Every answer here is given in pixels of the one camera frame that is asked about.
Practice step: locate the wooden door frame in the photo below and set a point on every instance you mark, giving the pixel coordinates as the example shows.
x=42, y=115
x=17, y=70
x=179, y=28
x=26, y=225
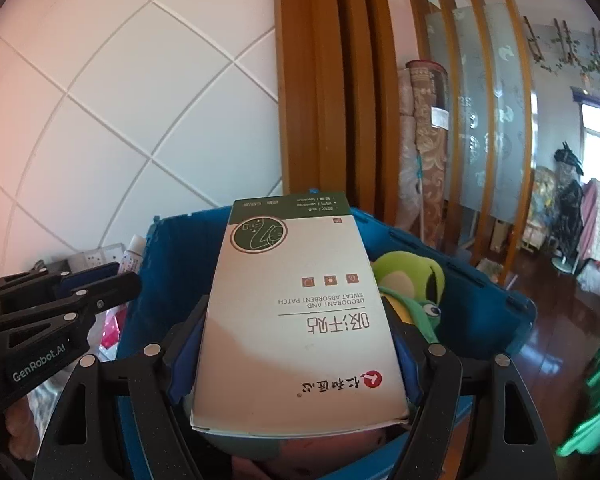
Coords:
x=320, y=85

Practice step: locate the wooden glass partition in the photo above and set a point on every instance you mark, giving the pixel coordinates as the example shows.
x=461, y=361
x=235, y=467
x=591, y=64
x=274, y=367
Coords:
x=480, y=110

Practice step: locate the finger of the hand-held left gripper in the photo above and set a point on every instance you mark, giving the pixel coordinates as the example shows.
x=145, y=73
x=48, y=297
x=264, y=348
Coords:
x=92, y=274
x=115, y=287

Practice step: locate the light green frog plush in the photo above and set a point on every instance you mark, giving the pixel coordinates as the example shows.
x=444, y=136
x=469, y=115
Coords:
x=405, y=275

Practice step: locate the wall vine decoration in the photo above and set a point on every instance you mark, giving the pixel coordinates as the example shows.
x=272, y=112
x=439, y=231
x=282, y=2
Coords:
x=570, y=55

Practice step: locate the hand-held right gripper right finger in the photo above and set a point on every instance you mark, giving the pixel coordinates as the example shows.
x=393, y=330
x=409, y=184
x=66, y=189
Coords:
x=409, y=375

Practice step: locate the black clothes on stand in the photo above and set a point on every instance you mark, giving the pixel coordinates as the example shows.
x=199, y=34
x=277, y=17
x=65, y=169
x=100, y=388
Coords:
x=570, y=200

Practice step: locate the pink packet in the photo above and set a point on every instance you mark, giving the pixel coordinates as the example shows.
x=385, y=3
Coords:
x=111, y=332

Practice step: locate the white tube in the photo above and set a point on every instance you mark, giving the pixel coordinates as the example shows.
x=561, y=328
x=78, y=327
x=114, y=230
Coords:
x=132, y=255

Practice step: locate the white wall socket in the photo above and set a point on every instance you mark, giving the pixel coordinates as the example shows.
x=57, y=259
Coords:
x=94, y=259
x=114, y=255

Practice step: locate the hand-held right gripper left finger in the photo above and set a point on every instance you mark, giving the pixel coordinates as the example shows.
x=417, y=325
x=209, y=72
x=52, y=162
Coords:
x=182, y=375

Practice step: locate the pale rolled carpet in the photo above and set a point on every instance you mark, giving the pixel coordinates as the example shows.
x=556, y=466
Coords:
x=406, y=160

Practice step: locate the white cardboard box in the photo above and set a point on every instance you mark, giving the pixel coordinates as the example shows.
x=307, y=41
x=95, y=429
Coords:
x=300, y=320

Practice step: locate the brown patterned rolled carpet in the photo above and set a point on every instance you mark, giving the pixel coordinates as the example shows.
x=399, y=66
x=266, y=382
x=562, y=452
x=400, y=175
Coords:
x=432, y=160

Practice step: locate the blue plastic crate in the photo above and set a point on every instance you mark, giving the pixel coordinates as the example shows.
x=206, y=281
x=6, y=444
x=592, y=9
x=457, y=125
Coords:
x=480, y=320

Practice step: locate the person's left hand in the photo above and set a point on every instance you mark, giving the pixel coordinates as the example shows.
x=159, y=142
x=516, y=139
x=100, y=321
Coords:
x=19, y=425

